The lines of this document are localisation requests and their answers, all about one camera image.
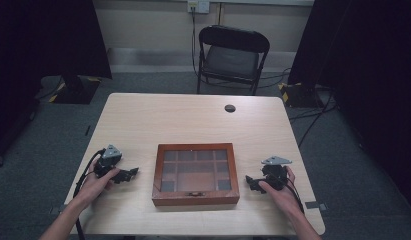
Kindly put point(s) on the person's right hand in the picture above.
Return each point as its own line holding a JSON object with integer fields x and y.
{"x": 282, "y": 195}

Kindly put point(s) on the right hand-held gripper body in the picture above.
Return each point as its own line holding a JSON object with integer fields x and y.
{"x": 275, "y": 173}

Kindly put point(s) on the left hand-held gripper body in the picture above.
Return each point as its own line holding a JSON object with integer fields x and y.
{"x": 107, "y": 160}

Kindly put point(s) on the person's left hand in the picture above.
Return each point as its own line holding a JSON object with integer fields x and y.
{"x": 97, "y": 185}

